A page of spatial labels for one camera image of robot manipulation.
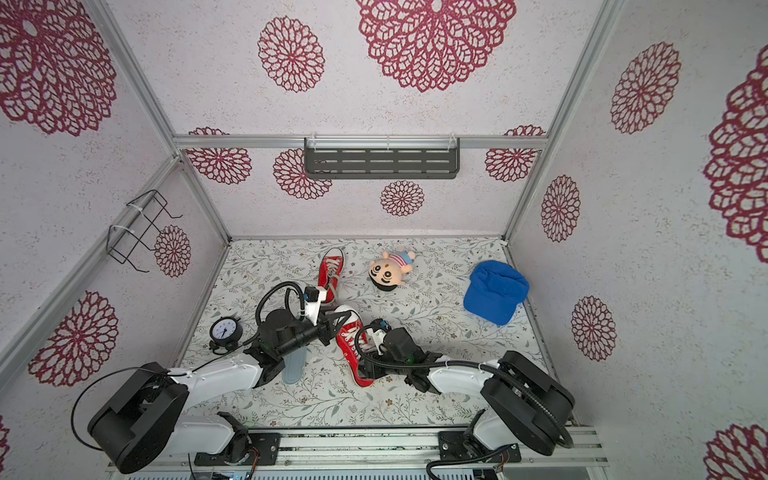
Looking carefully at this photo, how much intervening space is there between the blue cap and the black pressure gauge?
755 mm

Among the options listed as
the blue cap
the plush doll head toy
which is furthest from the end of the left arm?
the blue cap

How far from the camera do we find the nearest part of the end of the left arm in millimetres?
646

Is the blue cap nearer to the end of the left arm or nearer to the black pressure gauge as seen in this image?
the end of the left arm

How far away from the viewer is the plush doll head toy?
1019 millimetres

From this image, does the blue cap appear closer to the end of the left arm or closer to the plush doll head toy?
the plush doll head toy

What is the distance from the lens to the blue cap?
3.30ft

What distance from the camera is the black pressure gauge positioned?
92 centimetres

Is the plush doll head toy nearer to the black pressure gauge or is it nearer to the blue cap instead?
the blue cap

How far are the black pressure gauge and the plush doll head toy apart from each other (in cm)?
46

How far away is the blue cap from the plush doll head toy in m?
0.24

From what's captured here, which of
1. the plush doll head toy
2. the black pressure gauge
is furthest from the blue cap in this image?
the black pressure gauge

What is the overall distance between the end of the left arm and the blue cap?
1.60ft

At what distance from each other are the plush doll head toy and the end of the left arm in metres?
0.26

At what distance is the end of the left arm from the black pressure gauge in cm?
32
